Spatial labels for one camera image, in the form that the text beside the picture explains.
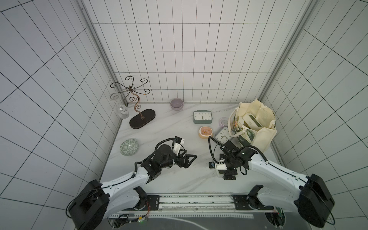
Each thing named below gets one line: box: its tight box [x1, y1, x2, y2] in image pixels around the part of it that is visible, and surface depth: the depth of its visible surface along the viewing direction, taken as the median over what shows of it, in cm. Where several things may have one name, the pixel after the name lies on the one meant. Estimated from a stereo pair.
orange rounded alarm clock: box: [198, 126, 213, 139], surface depth 100 cm
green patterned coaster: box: [119, 138, 139, 156], surface depth 94 cm
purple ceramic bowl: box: [170, 98, 184, 111], surface depth 116 cm
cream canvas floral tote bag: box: [228, 98, 278, 153], surface depth 87 cm
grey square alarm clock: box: [214, 126, 233, 145], surface depth 99 cm
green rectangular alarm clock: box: [193, 109, 213, 125], surface depth 109 cm
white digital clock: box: [242, 113, 264, 129], surface depth 92 cm
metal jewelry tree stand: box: [110, 75, 156, 129], surface depth 93 cm
